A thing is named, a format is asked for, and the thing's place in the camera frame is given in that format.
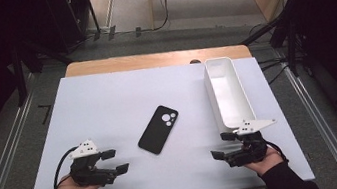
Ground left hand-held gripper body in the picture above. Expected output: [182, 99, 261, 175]
[65, 135, 119, 189]

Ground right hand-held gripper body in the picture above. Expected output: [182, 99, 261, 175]
[219, 115, 283, 170]

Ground black phone case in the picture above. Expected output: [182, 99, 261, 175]
[132, 102, 185, 158]

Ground person's right hand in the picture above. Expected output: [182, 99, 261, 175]
[241, 142, 286, 178]

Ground person's left hand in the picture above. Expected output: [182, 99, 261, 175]
[54, 169, 103, 189]

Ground white rectangular plastic bin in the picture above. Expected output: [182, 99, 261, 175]
[201, 52, 259, 136]

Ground wooden table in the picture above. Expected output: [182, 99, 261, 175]
[63, 36, 253, 86]

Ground black metal stand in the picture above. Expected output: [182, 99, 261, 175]
[236, 10, 314, 85]
[6, 32, 79, 108]

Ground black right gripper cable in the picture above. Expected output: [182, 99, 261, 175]
[263, 137, 290, 167]

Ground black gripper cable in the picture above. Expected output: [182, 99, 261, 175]
[263, 137, 290, 167]
[47, 145, 85, 189]

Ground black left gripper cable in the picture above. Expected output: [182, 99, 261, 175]
[47, 145, 85, 189]

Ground black floor cables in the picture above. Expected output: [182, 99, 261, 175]
[255, 54, 294, 87]

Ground black hanging cable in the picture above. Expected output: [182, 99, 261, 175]
[133, 0, 177, 34]

